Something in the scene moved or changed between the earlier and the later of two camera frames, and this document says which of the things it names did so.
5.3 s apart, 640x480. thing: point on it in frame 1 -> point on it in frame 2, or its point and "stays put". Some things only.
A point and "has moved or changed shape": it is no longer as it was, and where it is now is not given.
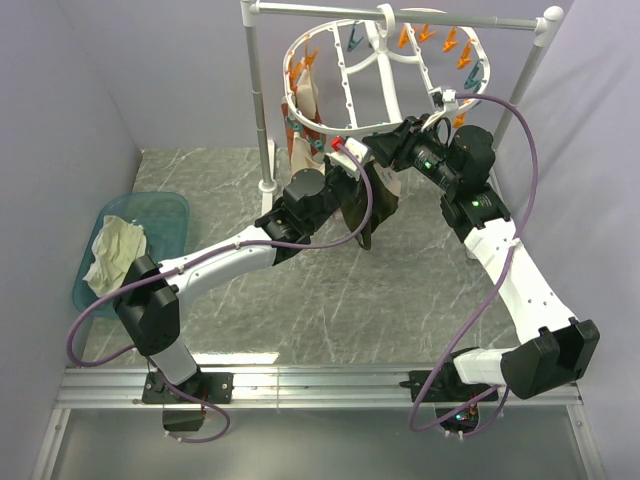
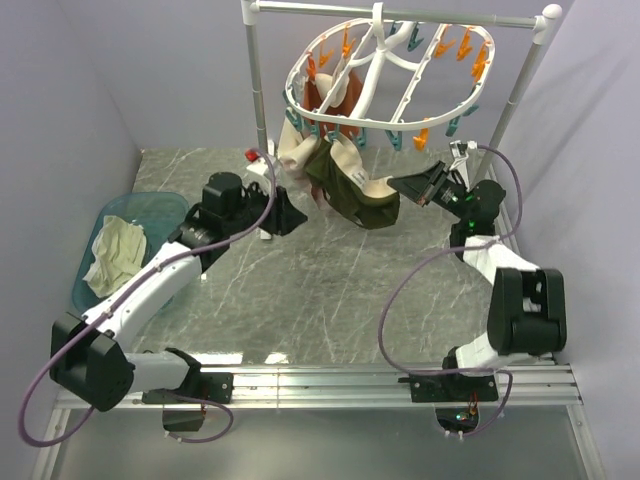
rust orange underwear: x=313 y=132 -> x=313 y=101
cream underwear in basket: x=116 y=245 stays put
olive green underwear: x=385 y=197 has moved or changed shape
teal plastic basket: x=165 y=220 stays put
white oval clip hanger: x=369 y=76 stays put
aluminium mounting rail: x=282 y=386 stays put
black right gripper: x=399 y=144 -> x=422 y=187
